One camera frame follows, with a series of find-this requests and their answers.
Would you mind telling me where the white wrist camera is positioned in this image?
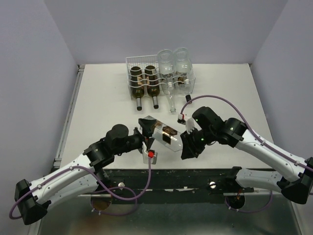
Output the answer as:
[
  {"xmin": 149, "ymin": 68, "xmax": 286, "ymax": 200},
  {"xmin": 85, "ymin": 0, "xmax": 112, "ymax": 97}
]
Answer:
[
  {"xmin": 177, "ymin": 114, "xmax": 198, "ymax": 134},
  {"xmin": 142, "ymin": 144, "xmax": 157, "ymax": 165}
]

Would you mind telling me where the aluminium rail frame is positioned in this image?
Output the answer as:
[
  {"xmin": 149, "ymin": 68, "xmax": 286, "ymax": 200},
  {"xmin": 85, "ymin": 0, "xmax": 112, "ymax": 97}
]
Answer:
[{"xmin": 29, "ymin": 64, "xmax": 300, "ymax": 235}]

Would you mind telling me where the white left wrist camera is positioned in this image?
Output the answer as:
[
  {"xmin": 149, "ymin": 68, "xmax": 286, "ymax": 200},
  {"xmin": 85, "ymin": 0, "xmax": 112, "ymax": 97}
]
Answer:
[{"xmin": 142, "ymin": 144, "xmax": 157, "ymax": 165}]

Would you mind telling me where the small black bottle cap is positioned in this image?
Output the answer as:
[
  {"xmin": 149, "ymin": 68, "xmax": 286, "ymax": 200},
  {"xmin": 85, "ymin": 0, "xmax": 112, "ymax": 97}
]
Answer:
[{"xmin": 185, "ymin": 94, "xmax": 192, "ymax": 102}]

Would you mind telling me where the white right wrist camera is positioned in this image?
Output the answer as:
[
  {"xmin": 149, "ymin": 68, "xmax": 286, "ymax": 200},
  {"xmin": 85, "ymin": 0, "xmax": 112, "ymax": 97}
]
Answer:
[{"xmin": 177, "ymin": 114, "xmax": 198, "ymax": 134}]

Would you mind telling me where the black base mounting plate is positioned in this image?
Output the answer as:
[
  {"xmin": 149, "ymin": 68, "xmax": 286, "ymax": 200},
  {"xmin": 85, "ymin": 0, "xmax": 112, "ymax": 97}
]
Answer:
[{"xmin": 92, "ymin": 167, "xmax": 254, "ymax": 205}]

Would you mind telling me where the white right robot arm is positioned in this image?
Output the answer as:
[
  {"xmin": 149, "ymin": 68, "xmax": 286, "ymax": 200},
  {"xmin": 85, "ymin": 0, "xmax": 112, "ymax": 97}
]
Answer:
[{"xmin": 178, "ymin": 107, "xmax": 313, "ymax": 204}]

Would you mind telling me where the round clear bottle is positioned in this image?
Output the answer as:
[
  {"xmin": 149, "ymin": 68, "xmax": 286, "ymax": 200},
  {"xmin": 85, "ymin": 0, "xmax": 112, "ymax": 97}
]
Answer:
[
  {"xmin": 174, "ymin": 47, "xmax": 192, "ymax": 86},
  {"xmin": 157, "ymin": 49, "xmax": 175, "ymax": 91}
]

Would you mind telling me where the clear tall bottle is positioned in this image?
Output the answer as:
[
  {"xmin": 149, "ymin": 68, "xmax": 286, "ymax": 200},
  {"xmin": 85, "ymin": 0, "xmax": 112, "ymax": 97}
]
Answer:
[{"xmin": 161, "ymin": 73, "xmax": 178, "ymax": 114}]

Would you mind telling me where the white wire wine rack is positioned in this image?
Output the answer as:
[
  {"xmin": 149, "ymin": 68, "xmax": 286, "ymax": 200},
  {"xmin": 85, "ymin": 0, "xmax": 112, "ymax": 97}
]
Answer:
[{"xmin": 126, "ymin": 55, "xmax": 196, "ymax": 99}]

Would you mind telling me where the dark wine bottle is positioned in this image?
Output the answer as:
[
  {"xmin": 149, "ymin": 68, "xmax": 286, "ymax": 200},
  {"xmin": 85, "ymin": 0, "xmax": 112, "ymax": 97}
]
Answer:
[{"xmin": 145, "ymin": 65, "xmax": 160, "ymax": 109}]

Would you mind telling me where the clear flask bottle black cap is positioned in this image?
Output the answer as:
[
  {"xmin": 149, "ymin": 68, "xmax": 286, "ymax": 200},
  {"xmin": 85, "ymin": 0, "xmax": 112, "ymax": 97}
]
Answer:
[{"xmin": 143, "ymin": 116, "xmax": 183, "ymax": 152}]

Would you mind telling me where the clear square bottle brown label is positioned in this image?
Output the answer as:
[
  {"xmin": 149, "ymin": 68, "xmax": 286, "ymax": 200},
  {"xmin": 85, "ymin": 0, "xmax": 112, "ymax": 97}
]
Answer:
[{"xmin": 177, "ymin": 76, "xmax": 185, "ymax": 85}]

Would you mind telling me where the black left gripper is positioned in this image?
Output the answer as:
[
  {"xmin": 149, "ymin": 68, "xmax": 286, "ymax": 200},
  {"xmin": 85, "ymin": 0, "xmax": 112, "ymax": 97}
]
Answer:
[{"xmin": 113, "ymin": 119, "xmax": 157, "ymax": 156}]

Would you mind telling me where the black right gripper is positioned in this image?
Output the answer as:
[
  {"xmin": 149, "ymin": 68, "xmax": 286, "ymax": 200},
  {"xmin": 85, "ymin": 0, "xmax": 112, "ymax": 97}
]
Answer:
[{"xmin": 180, "ymin": 126, "xmax": 216, "ymax": 159}]

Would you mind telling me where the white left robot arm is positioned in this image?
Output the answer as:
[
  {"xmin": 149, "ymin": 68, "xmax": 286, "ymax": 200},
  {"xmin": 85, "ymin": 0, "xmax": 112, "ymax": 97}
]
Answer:
[{"xmin": 9, "ymin": 118, "xmax": 157, "ymax": 225}]

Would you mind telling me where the green wine bottle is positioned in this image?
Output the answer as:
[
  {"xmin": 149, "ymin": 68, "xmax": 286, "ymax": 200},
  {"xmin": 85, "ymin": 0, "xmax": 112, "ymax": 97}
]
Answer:
[{"xmin": 130, "ymin": 66, "xmax": 144, "ymax": 111}]

